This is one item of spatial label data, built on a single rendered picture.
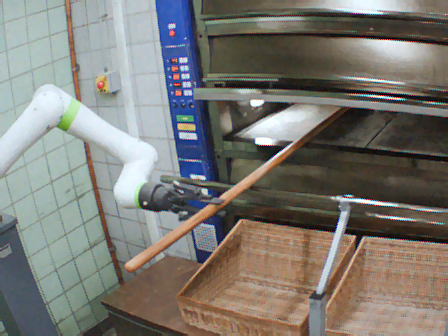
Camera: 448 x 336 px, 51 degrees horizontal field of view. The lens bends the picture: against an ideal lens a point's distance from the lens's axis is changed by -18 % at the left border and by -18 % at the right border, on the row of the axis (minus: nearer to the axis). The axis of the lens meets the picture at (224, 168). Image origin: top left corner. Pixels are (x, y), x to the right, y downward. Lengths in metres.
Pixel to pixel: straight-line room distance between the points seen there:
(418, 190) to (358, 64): 0.52
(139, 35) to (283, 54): 0.72
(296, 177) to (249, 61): 0.48
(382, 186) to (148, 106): 1.11
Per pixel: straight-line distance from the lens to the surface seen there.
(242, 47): 2.11
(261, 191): 1.76
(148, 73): 2.42
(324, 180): 2.10
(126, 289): 2.48
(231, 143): 2.24
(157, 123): 2.46
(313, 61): 1.95
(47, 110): 1.57
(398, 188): 1.99
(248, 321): 1.92
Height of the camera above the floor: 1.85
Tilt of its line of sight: 20 degrees down
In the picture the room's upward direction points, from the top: 8 degrees counter-clockwise
